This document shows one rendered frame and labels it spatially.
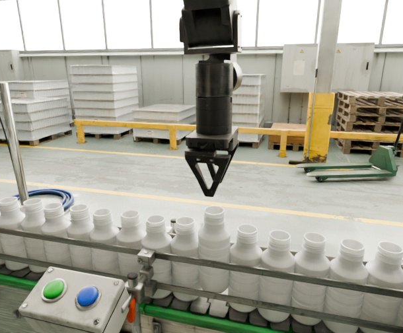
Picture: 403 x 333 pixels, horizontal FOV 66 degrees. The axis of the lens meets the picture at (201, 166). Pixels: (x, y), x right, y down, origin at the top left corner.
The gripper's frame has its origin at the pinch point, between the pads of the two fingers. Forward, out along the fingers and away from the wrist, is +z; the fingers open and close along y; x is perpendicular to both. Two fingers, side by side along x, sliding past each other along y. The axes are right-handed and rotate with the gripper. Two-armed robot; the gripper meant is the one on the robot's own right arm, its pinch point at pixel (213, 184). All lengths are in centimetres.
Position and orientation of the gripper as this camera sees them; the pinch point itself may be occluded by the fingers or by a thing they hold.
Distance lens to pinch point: 52.2
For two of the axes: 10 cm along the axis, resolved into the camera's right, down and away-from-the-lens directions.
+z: 0.1, 9.5, 3.1
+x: -9.7, -0.7, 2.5
